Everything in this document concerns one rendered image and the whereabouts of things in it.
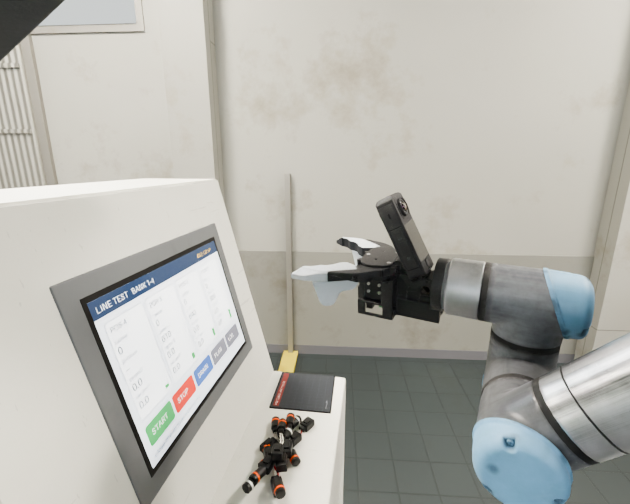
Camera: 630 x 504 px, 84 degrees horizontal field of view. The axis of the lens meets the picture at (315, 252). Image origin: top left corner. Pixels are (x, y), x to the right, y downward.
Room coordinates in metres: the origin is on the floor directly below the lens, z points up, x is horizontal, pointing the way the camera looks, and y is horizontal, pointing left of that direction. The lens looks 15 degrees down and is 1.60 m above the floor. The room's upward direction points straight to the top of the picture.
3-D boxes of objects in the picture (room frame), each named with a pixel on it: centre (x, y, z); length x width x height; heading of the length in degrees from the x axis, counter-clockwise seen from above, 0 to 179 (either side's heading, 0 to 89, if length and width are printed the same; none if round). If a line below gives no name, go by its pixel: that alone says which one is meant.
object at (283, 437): (0.62, 0.07, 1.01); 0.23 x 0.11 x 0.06; 171
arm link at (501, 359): (0.38, -0.25, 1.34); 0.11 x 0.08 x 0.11; 150
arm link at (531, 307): (0.39, -0.26, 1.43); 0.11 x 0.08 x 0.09; 60
